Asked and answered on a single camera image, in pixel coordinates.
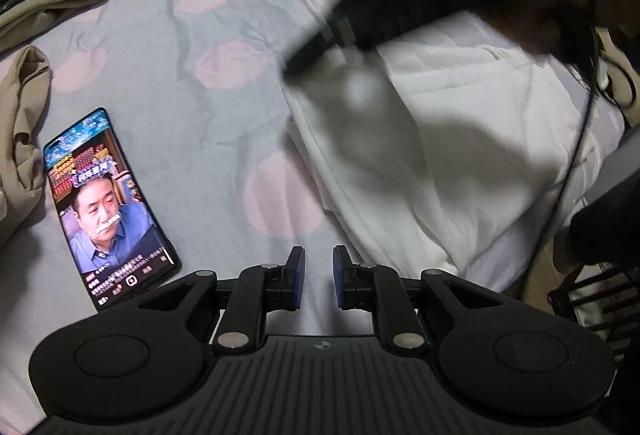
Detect white t-shirt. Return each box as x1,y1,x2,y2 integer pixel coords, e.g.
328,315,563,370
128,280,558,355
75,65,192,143
283,15,605,291

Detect pile of folded clothes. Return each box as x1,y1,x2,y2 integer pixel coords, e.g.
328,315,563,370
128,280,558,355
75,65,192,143
1,46,52,243

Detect smartphone with lit screen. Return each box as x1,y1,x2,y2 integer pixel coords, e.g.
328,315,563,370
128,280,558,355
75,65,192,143
43,108,181,311

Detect grey polka dot bedsheet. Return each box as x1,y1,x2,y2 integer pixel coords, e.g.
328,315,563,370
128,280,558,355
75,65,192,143
0,0,626,431

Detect beige folded trousers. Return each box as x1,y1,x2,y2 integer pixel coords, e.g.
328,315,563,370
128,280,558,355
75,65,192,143
1,0,107,53

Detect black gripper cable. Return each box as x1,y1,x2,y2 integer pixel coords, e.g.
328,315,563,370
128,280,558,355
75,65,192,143
519,0,640,301

